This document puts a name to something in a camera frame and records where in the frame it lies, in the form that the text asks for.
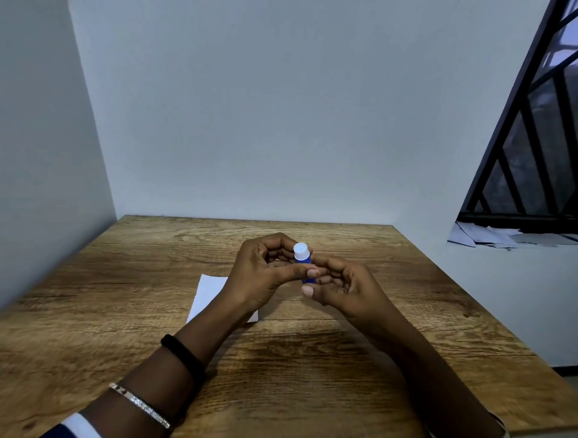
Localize black wrist band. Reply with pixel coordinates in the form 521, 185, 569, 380
160, 334, 207, 384

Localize silver bracelet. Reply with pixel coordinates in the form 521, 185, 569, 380
109, 383, 172, 430

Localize person's left forearm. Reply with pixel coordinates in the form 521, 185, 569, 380
78, 295, 253, 438

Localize white paper sheet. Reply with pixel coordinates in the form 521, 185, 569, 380
186, 274, 259, 325

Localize black window grille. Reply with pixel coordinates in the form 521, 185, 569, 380
456, 0, 578, 235

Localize pile of loose white papers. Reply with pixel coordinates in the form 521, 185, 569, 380
447, 221, 578, 251

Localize person's left hand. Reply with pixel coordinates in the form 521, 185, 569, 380
223, 232, 329, 313

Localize blue bottle with white cap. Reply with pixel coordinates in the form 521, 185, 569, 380
293, 242, 317, 285

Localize person's right forearm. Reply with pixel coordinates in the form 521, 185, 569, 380
361, 313, 507, 438

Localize person's right hand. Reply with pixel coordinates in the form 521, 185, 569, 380
301, 254, 399, 329

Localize blue and white sleeve cuff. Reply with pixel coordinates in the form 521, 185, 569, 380
40, 412, 103, 438

